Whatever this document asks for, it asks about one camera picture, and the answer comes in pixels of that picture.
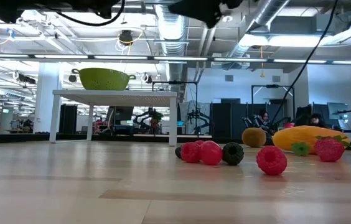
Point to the white ceiling smoke detector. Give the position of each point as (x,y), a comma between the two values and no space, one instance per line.
(227,18)

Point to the black partition panel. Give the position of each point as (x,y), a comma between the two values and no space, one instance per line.
(225,118)

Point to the slanted silver ribbed duct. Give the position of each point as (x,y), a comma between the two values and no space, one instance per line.
(269,12)

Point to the white square pillar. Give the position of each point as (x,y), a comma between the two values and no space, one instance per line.
(46,102)

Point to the long ceiling light rail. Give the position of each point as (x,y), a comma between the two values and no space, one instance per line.
(178,58)

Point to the background computer monitor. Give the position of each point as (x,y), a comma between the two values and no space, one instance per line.
(337,110)

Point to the small black ceiling spotlight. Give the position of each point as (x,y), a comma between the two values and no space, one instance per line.
(73,78)
(147,77)
(26,79)

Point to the small black toy berry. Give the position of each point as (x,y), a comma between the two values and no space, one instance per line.
(178,152)

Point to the red toy raspberry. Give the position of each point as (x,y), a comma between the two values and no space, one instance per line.
(271,160)
(190,153)

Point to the white perforated shelf riser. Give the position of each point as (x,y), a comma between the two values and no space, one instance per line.
(150,99)

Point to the large silver ribbed duct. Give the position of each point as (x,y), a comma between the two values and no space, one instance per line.
(172,34)

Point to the brown toy kiwi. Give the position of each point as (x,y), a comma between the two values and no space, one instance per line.
(253,137)

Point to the yellow orange toy mango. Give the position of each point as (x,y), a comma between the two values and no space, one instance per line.
(306,135)

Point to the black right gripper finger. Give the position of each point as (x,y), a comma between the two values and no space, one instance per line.
(183,6)

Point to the dark background monitor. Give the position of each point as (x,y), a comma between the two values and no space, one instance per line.
(122,113)

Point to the red bowl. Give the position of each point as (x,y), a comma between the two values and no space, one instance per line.
(288,125)

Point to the green colander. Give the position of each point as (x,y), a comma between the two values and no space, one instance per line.
(102,79)

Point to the tall black cabinet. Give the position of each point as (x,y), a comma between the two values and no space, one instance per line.
(68,119)

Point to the black metal table frame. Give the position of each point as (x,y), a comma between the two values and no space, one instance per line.
(23,137)

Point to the red toy cherry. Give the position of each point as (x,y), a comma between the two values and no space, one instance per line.
(210,153)

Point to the person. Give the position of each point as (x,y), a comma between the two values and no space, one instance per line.
(315,119)
(263,119)

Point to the black toy blackberry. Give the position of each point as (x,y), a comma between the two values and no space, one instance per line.
(233,154)

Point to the black background robot arm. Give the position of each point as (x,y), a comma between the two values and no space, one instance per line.
(154,119)
(198,116)

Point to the black background rig frame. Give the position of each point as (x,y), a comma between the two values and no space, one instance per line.
(272,86)
(175,82)

